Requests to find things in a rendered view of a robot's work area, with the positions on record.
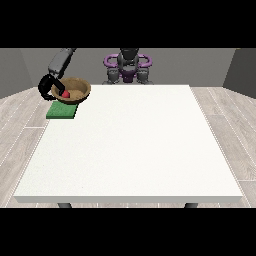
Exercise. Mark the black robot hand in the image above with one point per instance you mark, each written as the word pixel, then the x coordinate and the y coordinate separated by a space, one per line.
pixel 45 86

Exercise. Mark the brown wooden bowl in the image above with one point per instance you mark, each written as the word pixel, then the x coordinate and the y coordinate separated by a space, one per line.
pixel 78 88

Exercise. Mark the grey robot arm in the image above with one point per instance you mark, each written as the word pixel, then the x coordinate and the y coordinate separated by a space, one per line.
pixel 60 62

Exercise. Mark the small red ball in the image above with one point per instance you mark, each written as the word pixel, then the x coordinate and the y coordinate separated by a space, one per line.
pixel 65 94

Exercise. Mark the green square pad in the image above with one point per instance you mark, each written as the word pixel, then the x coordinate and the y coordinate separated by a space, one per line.
pixel 61 111

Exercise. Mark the grey robot trunk purple rings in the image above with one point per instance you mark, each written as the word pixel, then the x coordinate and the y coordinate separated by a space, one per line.
pixel 128 68

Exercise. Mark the dark table leg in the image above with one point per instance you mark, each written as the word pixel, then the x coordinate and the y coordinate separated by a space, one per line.
pixel 64 205
pixel 191 205

